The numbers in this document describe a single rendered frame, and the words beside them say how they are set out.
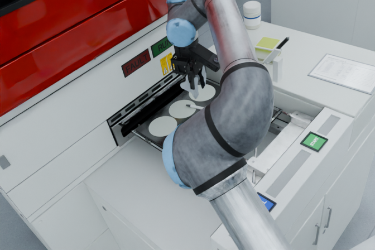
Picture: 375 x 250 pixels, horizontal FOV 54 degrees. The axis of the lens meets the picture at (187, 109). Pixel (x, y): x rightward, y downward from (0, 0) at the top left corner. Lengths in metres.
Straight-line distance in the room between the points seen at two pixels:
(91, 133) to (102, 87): 0.15
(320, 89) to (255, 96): 0.64
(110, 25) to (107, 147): 0.44
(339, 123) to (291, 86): 0.21
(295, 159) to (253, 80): 0.44
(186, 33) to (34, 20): 0.36
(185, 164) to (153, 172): 0.57
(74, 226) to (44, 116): 0.47
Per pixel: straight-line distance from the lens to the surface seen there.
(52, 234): 1.36
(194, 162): 0.66
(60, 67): 1.01
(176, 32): 0.94
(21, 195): 1.20
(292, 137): 1.21
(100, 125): 1.23
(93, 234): 1.49
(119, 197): 1.21
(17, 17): 0.93
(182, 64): 1.15
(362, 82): 1.30
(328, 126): 1.14
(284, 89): 1.25
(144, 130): 1.26
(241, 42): 0.74
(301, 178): 1.00
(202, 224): 1.09
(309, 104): 1.23
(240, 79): 0.65
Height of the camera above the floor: 1.75
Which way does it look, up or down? 41 degrees down
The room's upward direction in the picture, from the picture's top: 11 degrees counter-clockwise
